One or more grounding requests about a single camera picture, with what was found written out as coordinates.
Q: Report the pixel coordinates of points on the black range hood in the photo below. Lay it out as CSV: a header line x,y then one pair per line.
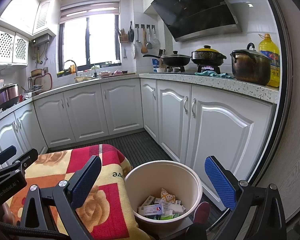
x,y
197,10

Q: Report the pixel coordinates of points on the steel ladle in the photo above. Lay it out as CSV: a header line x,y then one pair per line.
x,y
138,42

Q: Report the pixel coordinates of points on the yellow basin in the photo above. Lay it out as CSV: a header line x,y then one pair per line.
x,y
37,72

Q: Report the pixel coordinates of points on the orange white sachet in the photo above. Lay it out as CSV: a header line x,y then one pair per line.
x,y
168,195

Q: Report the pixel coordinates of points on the steel sink faucet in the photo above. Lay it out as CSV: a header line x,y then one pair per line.
x,y
75,67

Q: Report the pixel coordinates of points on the green white packet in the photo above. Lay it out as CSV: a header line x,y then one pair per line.
x,y
168,215

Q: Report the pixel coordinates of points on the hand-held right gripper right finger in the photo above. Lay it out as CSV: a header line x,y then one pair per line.
x,y
220,182

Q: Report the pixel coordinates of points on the large steel pot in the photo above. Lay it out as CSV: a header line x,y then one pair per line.
x,y
250,67

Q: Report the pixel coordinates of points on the white round board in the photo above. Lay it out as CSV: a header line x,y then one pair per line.
x,y
133,51

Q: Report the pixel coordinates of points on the wooden spatula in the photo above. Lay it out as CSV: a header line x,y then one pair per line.
x,y
144,47

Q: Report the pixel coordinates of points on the yellow oil bottle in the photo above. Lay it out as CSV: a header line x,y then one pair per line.
x,y
271,52

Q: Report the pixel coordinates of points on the red shoe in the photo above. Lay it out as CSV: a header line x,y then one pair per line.
x,y
202,212

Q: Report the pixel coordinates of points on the gas stove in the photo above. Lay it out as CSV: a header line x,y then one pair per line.
x,y
207,69

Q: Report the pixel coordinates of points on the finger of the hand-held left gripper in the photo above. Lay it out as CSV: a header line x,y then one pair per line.
x,y
5,153
25,158

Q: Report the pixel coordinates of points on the cream plastic bin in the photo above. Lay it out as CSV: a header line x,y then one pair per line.
x,y
140,180

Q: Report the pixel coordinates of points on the small yellow bottle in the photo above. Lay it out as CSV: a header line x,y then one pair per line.
x,y
72,69

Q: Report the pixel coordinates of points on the small white carton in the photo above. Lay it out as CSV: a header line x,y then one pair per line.
x,y
148,200

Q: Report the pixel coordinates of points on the white medicine box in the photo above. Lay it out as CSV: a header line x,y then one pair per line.
x,y
151,209

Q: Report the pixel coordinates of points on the person's left hand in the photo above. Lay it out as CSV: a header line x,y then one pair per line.
x,y
9,215

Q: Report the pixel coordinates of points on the hanging black frying pan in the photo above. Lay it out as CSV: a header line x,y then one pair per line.
x,y
131,35

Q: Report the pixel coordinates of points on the black wok with lid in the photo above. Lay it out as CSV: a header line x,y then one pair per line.
x,y
176,58

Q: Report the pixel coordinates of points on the yellow lid pot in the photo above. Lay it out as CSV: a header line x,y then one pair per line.
x,y
207,55

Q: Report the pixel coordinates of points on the small white wrapper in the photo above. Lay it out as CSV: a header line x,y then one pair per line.
x,y
177,208

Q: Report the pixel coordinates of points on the teal cloth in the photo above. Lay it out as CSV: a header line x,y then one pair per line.
x,y
215,75

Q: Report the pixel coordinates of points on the maroon rice cooker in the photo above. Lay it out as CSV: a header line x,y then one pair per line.
x,y
7,96

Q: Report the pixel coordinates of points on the window roller blind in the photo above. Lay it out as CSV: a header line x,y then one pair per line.
x,y
90,8

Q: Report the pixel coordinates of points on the blue and white package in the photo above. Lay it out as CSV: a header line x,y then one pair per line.
x,y
155,65

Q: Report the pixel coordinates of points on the kitchen window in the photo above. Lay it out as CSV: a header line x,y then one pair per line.
x,y
100,42

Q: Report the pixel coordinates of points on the dark ribbed floor mat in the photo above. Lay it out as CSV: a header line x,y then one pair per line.
x,y
140,142

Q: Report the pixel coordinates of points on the white lattice upper cabinets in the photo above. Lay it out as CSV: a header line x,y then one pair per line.
x,y
7,47

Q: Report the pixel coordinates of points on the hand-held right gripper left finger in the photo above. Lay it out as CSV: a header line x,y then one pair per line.
x,y
86,182

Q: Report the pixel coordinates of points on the steel sink basin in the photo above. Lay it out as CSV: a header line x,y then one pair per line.
x,y
83,79

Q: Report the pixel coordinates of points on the red orange printed blanket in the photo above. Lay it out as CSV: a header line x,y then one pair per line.
x,y
110,212

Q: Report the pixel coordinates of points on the white vented upper cabinet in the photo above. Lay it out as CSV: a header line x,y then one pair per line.
x,y
43,15

